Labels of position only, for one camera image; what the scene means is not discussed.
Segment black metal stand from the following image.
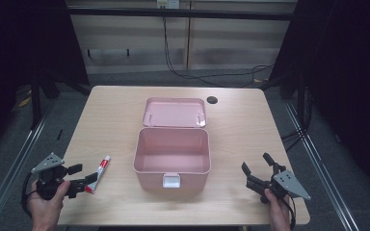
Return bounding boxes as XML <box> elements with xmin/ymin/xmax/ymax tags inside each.
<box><xmin>28</xmin><ymin>74</ymin><xmax>62</xmax><ymax>131</ymax></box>

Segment white wall socket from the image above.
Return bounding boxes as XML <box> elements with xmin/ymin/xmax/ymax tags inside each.
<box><xmin>155</xmin><ymin>0</ymin><xmax>181</xmax><ymax>10</ymax></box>

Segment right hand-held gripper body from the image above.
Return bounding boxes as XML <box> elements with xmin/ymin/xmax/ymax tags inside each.
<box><xmin>246</xmin><ymin>164</ymin><xmax>312</xmax><ymax>205</ymax></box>

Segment black floor cables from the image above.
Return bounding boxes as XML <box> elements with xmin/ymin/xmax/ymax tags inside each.
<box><xmin>279</xmin><ymin>127</ymin><xmax>308</xmax><ymax>153</ymax></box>

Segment black horizontal bar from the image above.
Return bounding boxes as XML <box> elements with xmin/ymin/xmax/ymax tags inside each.
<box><xmin>66</xmin><ymin>7</ymin><xmax>299</xmax><ymax>22</ymax></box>

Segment metal floor rail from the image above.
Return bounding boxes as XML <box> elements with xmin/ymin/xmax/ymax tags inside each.
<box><xmin>0</xmin><ymin>104</ymin><xmax>54</xmax><ymax>231</ymax></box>
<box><xmin>282</xmin><ymin>101</ymin><xmax>362</xmax><ymax>231</ymax></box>

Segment yellow floor tape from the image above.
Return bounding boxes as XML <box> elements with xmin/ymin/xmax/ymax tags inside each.
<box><xmin>17</xmin><ymin>90</ymin><xmax>33</xmax><ymax>109</ymax></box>

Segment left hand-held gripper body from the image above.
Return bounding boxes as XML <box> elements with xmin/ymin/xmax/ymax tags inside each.
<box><xmin>30</xmin><ymin>152</ymin><xmax>89</xmax><ymax>201</ymax></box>

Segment pink storage box with lid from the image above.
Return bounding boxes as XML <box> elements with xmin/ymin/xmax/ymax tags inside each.
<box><xmin>132</xmin><ymin>96</ymin><xmax>212</xmax><ymax>193</ymax></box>

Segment person's right hand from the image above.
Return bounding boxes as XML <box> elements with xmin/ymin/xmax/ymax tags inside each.
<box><xmin>263</xmin><ymin>188</ymin><xmax>293</xmax><ymax>231</ymax></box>

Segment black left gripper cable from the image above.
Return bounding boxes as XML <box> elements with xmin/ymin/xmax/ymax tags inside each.
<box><xmin>20</xmin><ymin>171</ymin><xmax>39</xmax><ymax>217</ymax></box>

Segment long black wall cable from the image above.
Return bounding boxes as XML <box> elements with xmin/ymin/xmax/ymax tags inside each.
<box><xmin>162</xmin><ymin>16</ymin><xmax>275</xmax><ymax>89</ymax></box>

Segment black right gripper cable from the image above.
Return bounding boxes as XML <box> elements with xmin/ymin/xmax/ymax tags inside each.
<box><xmin>285</xmin><ymin>194</ymin><xmax>298</xmax><ymax>231</ymax></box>

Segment person's left hand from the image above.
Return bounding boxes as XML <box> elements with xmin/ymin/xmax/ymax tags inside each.
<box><xmin>26</xmin><ymin>180</ymin><xmax>72</xmax><ymax>231</ymax></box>

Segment black curtain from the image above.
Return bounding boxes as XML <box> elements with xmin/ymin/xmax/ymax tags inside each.
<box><xmin>0</xmin><ymin>0</ymin><xmax>91</xmax><ymax>163</ymax></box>
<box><xmin>259</xmin><ymin>0</ymin><xmax>370</xmax><ymax>201</ymax></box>

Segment white and red tube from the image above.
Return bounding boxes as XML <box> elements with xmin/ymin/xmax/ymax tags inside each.
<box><xmin>85</xmin><ymin>155</ymin><xmax>112</xmax><ymax>194</ymax></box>

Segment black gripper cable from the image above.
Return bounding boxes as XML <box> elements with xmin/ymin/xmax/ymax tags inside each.
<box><xmin>20</xmin><ymin>171</ymin><xmax>39</xmax><ymax>217</ymax></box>
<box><xmin>285</xmin><ymin>194</ymin><xmax>298</xmax><ymax>231</ymax></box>

